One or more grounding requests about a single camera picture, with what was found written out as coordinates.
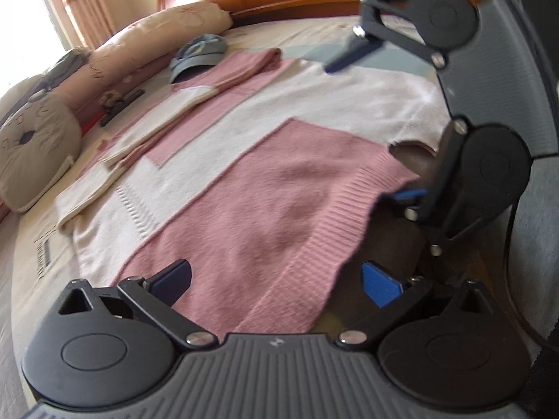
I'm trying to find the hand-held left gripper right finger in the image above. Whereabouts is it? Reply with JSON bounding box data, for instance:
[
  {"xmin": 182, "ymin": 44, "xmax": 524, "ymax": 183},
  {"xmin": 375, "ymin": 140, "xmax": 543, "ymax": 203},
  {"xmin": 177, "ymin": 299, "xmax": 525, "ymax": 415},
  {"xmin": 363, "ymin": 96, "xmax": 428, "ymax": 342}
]
[{"xmin": 337, "ymin": 262, "xmax": 493, "ymax": 352}]

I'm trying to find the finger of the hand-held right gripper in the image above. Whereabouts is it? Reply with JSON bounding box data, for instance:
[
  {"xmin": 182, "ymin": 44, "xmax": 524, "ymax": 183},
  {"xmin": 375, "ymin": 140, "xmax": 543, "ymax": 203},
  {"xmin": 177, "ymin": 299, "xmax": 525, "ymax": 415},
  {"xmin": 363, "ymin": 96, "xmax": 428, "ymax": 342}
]
[
  {"xmin": 380, "ymin": 118, "xmax": 481, "ymax": 257},
  {"xmin": 325, "ymin": 0, "xmax": 448, "ymax": 73}
]

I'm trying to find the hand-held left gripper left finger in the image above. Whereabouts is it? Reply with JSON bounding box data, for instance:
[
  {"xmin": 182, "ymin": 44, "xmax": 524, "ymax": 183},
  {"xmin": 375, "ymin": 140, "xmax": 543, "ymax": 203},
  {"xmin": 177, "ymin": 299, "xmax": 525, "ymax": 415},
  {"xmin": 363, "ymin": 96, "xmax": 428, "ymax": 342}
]
[{"xmin": 57, "ymin": 259, "xmax": 218, "ymax": 351}]

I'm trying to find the pink and white sweater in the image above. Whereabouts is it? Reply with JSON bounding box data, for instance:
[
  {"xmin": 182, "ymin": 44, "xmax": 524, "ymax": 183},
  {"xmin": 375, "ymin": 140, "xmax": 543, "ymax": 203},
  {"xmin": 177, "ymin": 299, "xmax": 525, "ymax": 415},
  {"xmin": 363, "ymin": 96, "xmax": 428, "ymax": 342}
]
[{"xmin": 56, "ymin": 48, "xmax": 450, "ymax": 335}]

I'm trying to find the person's grey trouser leg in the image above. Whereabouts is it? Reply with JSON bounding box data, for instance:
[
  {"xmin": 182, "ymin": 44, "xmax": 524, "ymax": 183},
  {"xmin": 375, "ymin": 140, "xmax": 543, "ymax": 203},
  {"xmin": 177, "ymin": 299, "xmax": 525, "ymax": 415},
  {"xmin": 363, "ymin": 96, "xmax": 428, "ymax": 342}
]
[{"xmin": 511, "ymin": 157, "xmax": 559, "ymax": 350}]

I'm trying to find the blue cap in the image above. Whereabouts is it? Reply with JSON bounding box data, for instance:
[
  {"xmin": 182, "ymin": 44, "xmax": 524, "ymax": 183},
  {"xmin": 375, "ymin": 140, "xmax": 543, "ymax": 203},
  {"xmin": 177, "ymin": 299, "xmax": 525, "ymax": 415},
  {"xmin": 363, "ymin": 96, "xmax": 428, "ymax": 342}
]
[{"xmin": 169, "ymin": 34, "xmax": 228, "ymax": 83}]

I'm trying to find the beige floral quilt roll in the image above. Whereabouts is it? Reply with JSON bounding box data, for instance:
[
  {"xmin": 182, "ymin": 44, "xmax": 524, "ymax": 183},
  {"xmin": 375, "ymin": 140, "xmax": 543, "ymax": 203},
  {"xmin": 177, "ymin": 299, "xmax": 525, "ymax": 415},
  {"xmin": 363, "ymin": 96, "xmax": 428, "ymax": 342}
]
[{"xmin": 87, "ymin": 2, "xmax": 232, "ymax": 110}]

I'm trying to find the grey cat-face cushion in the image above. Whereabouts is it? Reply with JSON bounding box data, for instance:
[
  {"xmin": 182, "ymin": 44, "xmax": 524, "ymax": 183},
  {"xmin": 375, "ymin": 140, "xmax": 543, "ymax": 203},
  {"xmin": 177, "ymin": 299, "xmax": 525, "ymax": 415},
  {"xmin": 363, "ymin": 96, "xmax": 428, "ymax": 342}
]
[{"xmin": 0, "ymin": 91, "xmax": 84, "ymax": 214}]

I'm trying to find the grey floral pillow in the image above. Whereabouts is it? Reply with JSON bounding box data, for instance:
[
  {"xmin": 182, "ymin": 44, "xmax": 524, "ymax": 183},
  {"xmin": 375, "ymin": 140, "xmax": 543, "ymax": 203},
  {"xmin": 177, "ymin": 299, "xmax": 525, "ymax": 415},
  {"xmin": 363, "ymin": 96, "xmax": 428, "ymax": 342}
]
[{"xmin": 0, "ymin": 48, "xmax": 92, "ymax": 118}]

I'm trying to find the pink checked curtain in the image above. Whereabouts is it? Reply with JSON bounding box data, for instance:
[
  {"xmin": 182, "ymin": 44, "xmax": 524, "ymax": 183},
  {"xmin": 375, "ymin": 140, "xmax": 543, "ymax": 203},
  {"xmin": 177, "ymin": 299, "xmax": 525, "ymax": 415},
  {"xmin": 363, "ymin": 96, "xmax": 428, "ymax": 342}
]
[{"xmin": 48, "ymin": 0, "xmax": 118, "ymax": 51}]

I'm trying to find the window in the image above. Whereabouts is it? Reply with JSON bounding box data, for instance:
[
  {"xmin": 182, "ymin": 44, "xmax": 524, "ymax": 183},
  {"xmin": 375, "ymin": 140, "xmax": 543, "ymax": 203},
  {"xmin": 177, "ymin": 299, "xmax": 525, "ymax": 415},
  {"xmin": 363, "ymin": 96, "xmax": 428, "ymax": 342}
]
[{"xmin": 0, "ymin": 0, "xmax": 71, "ymax": 79}]

